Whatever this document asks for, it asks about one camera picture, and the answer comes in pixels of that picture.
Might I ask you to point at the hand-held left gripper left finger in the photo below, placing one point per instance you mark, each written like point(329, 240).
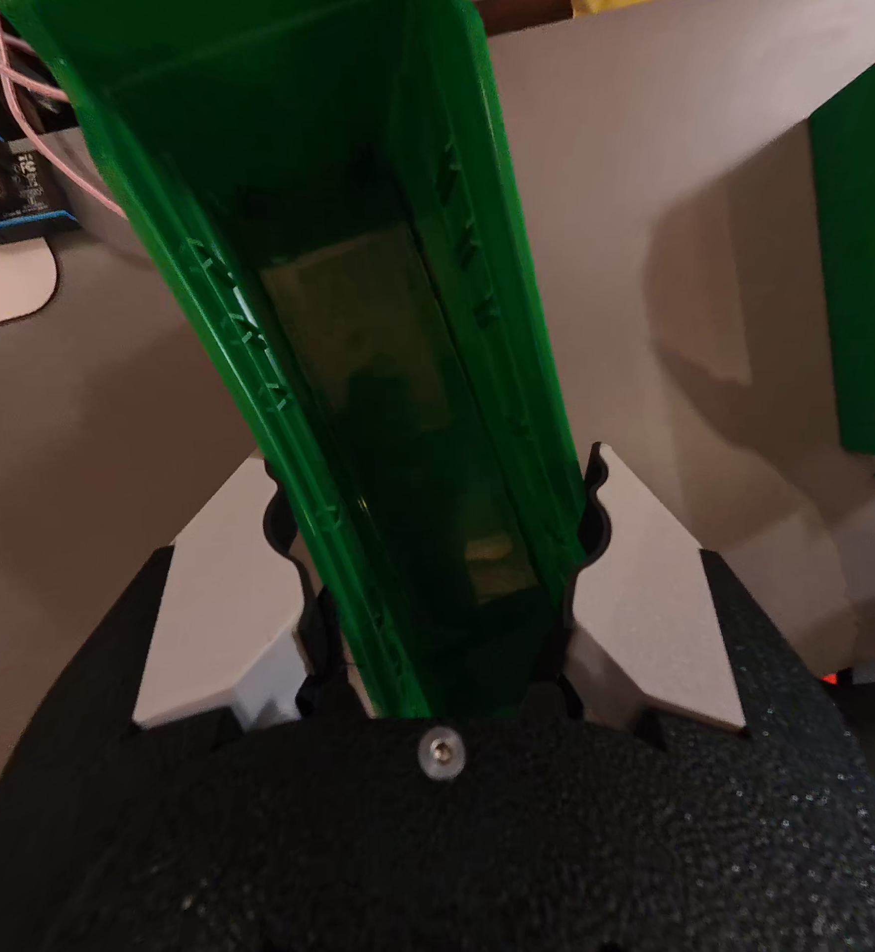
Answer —
point(214, 632)

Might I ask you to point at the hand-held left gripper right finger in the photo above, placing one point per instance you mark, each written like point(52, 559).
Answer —
point(653, 632)

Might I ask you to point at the green plastic bin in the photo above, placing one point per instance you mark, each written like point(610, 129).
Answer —
point(259, 74)
point(869, 260)

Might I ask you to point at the red black object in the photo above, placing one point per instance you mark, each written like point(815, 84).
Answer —
point(838, 677)

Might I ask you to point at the black box blue edge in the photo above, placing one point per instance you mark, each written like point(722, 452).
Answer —
point(13, 186)

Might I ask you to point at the yellow tape strip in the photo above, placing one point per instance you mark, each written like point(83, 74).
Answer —
point(608, 6)

